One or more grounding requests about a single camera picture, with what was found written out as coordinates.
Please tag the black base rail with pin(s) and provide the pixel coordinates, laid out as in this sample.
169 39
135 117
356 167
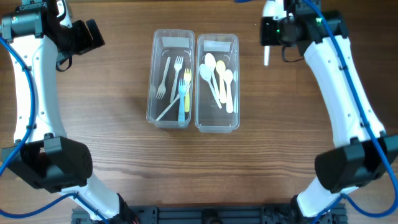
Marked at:
265 214

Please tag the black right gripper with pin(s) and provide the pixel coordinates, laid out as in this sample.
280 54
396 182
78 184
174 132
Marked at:
265 32

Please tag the white plastic utensil handle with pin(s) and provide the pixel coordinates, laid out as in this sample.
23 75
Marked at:
182 89

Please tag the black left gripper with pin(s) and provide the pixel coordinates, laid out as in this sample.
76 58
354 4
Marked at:
94 35

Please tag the clear white plastic fork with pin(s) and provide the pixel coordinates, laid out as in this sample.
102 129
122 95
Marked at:
162 88

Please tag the left clear plastic container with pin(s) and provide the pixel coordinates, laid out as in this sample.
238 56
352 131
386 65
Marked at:
169 43

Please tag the translucent white plastic spoon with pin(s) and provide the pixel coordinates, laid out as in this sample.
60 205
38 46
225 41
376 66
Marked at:
206 75

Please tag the wide white plastic spoon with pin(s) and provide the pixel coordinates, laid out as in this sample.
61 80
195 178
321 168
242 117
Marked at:
228 78

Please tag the cream plastic spoon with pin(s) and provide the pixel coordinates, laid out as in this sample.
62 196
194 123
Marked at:
266 55

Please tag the yellow plastic spoon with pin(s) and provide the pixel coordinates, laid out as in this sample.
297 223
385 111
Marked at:
220 68

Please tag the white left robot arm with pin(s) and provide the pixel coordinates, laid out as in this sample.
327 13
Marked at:
42 40

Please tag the right clear plastic container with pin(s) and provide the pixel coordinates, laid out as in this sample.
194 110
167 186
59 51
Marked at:
208 117

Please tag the yellow plastic fork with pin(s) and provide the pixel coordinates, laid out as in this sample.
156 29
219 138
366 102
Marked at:
187 78

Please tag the clear plastic container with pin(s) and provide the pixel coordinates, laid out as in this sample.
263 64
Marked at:
169 43
208 117

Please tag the slim white plastic fork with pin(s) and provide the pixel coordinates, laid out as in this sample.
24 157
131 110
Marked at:
171 104

